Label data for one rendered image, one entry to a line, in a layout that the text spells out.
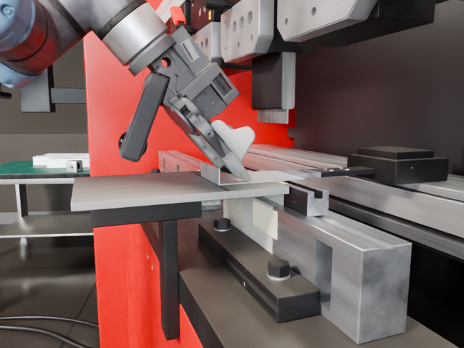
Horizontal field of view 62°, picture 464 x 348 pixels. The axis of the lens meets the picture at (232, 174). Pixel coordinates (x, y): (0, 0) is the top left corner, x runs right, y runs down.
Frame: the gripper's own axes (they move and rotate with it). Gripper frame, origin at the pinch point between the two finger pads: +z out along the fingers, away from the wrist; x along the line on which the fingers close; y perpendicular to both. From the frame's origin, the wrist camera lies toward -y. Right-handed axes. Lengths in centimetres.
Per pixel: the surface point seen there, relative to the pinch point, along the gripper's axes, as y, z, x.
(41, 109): -21, -32, 139
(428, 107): 50, 29, 18
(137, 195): -11.4, -8.8, -7.0
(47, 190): -87, 14, 371
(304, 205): 2.2, 5.2, -11.7
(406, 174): 19.8, 17.7, -6.1
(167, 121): 10, 0, 86
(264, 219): -1.4, 6.9, -3.7
